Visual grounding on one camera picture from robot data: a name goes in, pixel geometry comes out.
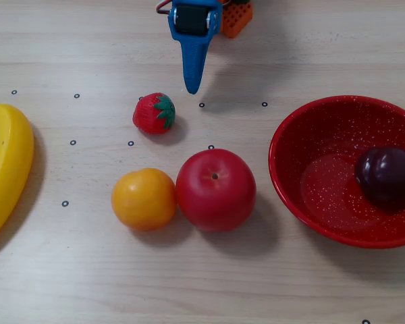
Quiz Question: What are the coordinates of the blue gripper with motor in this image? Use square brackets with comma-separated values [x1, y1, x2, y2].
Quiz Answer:
[167, 0, 224, 96]

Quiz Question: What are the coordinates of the dark purple plum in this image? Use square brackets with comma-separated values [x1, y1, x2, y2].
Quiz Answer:
[354, 145, 405, 213]

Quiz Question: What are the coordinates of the orange robot base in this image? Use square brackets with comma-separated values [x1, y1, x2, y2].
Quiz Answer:
[221, 0, 254, 39]

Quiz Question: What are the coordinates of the red speckled bowl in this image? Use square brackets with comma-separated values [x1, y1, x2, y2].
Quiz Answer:
[268, 94, 405, 250]

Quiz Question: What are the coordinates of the red strawberry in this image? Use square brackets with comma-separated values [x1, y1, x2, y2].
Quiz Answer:
[132, 92, 177, 136]

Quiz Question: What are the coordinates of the red apple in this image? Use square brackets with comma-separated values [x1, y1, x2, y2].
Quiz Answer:
[175, 148, 257, 233]

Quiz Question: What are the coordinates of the orange apricot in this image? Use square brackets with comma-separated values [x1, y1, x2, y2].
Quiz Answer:
[111, 167, 178, 232]

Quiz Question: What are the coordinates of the yellow banana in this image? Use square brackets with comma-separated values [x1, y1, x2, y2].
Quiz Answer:
[0, 99, 35, 244]

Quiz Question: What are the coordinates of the gripper servo cable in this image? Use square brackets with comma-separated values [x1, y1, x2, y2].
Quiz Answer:
[155, 0, 173, 16]

